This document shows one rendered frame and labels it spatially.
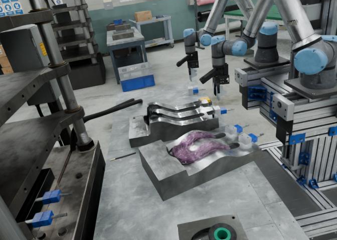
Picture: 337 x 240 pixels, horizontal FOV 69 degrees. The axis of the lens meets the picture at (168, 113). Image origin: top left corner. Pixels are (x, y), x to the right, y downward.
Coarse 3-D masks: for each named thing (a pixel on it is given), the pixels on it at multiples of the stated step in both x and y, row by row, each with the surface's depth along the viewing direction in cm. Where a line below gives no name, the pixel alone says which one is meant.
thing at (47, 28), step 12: (36, 0) 107; (48, 24) 113; (48, 36) 114; (48, 48) 116; (60, 60) 120; (60, 84) 124; (72, 96) 129; (72, 108) 130; (84, 132) 139; (84, 144) 140
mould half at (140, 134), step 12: (156, 108) 145; (180, 108) 152; (204, 108) 146; (132, 120) 152; (156, 120) 131; (168, 120) 134; (192, 120) 136; (204, 120) 134; (216, 120) 135; (132, 132) 139; (144, 132) 137; (156, 132) 133; (168, 132) 134; (180, 132) 135; (132, 144) 135; (144, 144) 136
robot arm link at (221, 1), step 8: (216, 0) 148; (224, 0) 146; (216, 8) 148; (224, 8) 149; (216, 16) 150; (208, 24) 153; (216, 24) 152; (208, 32) 154; (200, 40) 157; (208, 40) 155
